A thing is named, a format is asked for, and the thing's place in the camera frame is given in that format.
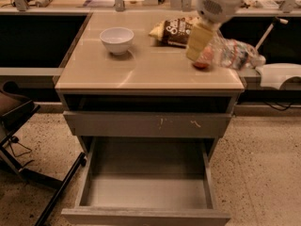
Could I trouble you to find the closed grey upper drawer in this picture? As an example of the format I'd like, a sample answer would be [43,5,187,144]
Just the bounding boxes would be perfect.
[63,111,231,138]

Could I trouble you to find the clear plastic water bottle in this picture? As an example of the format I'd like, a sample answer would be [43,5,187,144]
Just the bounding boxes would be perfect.
[206,35,266,71]

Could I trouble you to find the white ceramic bowl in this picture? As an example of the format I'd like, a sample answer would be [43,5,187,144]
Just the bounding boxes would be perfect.
[100,27,135,55]

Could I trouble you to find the brown chip bag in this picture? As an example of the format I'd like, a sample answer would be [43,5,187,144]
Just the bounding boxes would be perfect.
[149,17,198,47]

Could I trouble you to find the grey drawer cabinet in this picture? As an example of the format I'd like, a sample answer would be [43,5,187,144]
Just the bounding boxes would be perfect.
[52,10,247,155]

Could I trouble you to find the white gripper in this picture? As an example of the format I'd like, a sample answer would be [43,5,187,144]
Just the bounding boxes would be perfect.
[186,0,243,61]

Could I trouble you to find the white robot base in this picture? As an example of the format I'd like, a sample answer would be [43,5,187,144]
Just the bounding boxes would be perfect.
[256,63,301,89]

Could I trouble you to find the open grey lower drawer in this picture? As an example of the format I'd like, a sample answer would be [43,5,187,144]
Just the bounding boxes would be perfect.
[62,137,230,226]

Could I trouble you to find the red apple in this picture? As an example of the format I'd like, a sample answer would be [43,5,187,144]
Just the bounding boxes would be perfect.
[193,46,214,69]

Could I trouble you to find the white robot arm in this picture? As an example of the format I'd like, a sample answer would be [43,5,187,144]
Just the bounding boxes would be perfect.
[186,0,243,61]

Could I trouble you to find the white stick with black tip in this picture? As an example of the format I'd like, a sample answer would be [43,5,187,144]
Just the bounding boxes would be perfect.
[255,17,289,51]

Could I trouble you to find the black office chair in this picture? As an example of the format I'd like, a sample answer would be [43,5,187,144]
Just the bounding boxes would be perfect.
[0,80,87,226]

